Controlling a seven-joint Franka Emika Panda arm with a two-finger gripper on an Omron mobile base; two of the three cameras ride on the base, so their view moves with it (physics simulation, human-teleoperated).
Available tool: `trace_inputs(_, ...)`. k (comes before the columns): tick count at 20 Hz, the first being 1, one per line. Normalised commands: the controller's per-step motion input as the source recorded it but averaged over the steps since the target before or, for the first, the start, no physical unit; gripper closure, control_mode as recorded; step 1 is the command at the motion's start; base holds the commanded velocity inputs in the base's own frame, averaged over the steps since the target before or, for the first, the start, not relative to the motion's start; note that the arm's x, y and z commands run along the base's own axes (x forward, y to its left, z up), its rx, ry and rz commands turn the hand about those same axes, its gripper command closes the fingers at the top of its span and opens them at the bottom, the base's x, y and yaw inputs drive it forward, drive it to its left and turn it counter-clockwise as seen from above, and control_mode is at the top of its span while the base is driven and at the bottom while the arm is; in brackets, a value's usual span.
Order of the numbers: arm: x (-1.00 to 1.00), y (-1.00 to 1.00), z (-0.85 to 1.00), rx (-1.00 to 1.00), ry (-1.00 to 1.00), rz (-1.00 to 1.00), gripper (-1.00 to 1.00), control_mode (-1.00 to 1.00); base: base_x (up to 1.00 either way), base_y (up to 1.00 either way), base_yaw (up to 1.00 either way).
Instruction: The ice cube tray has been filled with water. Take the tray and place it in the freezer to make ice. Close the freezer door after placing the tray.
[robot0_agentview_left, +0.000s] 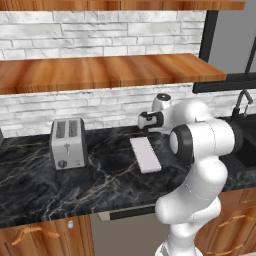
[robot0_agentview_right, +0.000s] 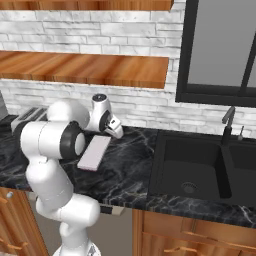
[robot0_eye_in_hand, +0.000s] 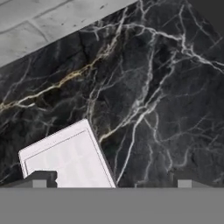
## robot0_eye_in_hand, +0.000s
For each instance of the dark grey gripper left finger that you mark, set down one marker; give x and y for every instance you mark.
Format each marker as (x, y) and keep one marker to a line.
(43, 176)

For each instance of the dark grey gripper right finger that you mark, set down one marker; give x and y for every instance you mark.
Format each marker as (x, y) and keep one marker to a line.
(180, 176)

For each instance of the white ice cube tray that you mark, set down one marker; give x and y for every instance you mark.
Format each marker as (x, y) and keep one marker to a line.
(73, 157)

